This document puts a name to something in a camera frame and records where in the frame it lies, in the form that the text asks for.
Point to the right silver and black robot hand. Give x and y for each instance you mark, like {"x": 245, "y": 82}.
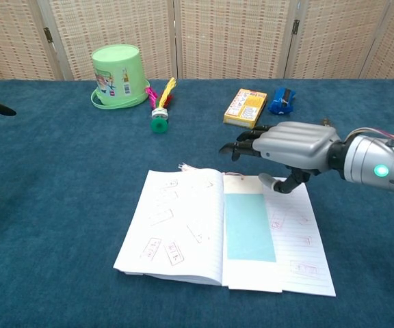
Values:
{"x": 296, "y": 143}

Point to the white and light-blue bookmark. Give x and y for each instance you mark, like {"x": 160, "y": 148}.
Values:
{"x": 248, "y": 225}

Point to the white lined notebook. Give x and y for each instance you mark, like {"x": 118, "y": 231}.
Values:
{"x": 169, "y": 222}

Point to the small glass bottle ornament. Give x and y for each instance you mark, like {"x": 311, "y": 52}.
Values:
{"x": 326, "y": 122}

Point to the blue pencil sharpener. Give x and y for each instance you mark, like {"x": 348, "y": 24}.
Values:
{"x": 280, "y": 102}

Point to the yellow card box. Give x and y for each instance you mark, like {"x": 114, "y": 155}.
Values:
{"x": 245, "y": 107}

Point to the dark metal screen hinge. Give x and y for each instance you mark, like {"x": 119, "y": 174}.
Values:
{"x": 295, "y": 27}
{"x": 48, "y": 35}

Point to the woven folding screen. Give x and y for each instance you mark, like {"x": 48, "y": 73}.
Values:
{"x": 231, "y": 34}

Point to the upturned green plastic bucket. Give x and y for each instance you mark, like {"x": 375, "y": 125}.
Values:
{"x": 118, "y": 75}

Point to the feather shuttlecock with green base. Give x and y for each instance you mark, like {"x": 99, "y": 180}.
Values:
{"x": 159, "y": 124}

